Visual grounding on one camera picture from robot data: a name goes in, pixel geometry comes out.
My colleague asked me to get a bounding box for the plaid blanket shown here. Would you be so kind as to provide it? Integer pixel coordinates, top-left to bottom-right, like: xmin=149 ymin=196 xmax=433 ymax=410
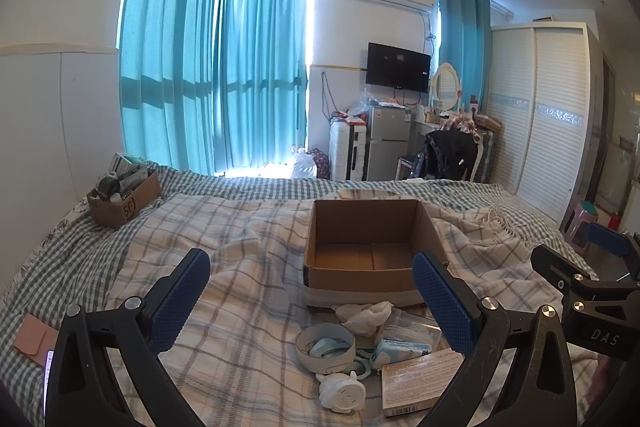
xmin=107 ymin=189 xmax=601 ymax=427

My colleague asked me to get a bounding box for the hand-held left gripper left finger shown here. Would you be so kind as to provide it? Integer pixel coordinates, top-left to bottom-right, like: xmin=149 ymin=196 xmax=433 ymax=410
xmin=45 ymin=248 xmax=212 ymax=427

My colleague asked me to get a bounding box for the smartphone with lit screen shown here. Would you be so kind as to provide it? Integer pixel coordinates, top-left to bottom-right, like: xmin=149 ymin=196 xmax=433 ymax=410
xmin=44 ymin=349 xmax=55 ymax=403

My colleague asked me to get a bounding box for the silver small fridge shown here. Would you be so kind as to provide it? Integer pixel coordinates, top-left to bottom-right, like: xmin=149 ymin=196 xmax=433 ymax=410
xmin=367 ymin=105 xmax=412 ymax=182

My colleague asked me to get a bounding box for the clear plastic container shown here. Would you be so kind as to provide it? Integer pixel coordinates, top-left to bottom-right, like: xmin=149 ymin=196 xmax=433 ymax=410
xmin=375 ymin=309 xmax=451 ymax=353

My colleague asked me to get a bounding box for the black wall television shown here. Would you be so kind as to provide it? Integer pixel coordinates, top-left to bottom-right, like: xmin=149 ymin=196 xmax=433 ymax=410
xmin=366 ymin=42 xmax=432 ymax=94

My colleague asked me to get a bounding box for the floral bag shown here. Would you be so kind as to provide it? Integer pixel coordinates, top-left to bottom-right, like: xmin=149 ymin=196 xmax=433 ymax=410
xmin=307 ymin=149 xmax=332 ymax=180

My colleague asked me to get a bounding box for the black jacket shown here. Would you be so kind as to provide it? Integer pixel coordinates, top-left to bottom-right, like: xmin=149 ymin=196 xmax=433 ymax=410
xmin=411 ymin=129 xmax=478 ymax=182

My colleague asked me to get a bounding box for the white tissue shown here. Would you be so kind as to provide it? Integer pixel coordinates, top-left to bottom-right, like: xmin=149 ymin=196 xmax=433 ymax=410
xmin=334 ymin=301 xmax=395 ymax=338

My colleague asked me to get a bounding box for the narrow teal curtain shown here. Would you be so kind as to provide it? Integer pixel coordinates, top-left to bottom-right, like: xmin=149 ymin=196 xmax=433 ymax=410
xmin=434 ymin=0 xmax=493 ymax=108

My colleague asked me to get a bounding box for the white oval mirror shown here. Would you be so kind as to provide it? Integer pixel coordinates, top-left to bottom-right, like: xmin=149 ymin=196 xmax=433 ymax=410
xmin=430 ymin=62 xmax=461 ymax=112

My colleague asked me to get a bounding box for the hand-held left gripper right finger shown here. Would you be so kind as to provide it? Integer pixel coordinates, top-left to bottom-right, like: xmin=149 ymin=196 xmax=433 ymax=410
xmin=411 ymin=250 xmax=584 ymax=427

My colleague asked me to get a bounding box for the purple plastic stool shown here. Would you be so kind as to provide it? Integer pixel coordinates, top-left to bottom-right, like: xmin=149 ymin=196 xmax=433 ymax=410
xmin=562 ymin=202 xmax=598 ymax=253

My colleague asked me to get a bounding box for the white round container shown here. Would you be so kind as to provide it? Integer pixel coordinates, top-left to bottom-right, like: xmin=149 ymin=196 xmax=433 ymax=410
xmin=295 ymin=323 xmax=357 ymax=376

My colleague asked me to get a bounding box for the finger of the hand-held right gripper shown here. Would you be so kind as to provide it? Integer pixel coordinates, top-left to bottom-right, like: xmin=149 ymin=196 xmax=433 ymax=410
xmin=584 ymin=221 xmax=640 ymax=260
xmin=530 ymin=244 xmax=600 ymax=304

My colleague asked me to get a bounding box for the plaid cloth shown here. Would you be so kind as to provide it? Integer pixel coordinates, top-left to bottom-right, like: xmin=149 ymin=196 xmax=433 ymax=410
xmin=440 ymin=114 xmax=483 ymax=142

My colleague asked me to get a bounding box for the light blue tissue pack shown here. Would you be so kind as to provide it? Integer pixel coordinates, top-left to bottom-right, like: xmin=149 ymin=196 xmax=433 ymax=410
xmin=372 ymin=339 xmax=432 ymax=365

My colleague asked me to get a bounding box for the white suitcase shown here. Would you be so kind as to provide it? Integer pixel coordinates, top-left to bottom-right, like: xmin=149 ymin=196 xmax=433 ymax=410
xmin=328 ymin=117 xmax=371 ymax=182

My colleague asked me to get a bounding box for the green white packet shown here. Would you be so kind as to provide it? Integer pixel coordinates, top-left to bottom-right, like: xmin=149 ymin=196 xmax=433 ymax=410
xmin=110 ymin=152 xmax=150 ymax=180

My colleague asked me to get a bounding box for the black round jar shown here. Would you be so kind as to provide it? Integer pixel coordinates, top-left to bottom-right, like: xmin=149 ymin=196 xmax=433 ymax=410
xmin=97 ymin=177 xmax=120 ymax=202

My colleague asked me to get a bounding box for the printed carton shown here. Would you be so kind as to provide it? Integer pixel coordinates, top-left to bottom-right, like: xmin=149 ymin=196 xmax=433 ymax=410
xmin=381 ymin=352 xmax=466 ymax=418

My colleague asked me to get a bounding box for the white plastic bag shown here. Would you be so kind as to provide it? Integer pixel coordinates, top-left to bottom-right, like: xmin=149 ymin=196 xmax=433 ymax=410
xmin=287 ymin=147 xmax=318 ymax=180

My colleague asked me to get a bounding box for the green checked bedsheet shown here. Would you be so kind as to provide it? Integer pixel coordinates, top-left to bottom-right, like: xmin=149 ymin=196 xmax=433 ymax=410
xmin=0 ymin=164 xmax=591 ymax=427

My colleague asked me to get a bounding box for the white pig-shaped item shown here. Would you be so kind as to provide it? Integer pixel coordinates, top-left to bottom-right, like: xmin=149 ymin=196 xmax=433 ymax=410
xmin=316 ymin=371 xmax=367 ymax=410

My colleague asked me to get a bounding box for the brown flat box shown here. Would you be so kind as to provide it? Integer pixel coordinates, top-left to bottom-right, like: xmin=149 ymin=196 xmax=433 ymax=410
xmin=472 ymin=113 xmax=503 ymax=132

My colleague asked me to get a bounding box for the clear plastic bag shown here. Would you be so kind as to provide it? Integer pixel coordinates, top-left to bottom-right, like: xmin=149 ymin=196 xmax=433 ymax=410
xmin=347 ymin=89 xmax=381 ymax=118

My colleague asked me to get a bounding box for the wide teal curtain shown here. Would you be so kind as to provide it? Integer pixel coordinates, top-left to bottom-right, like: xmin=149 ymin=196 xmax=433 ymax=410
xmin=116 ymin=0 xmax=223 ymax=178

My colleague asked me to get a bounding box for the small cardboard box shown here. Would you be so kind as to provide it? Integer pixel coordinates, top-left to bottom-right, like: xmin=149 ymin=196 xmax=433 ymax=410
xmin=87 ymin=172 xmax=162 ymax=229

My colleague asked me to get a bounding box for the white wardrobe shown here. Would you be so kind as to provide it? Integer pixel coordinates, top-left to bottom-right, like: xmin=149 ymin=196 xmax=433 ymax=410
xmin=482 ymin=23 xmax=601 ymax=220

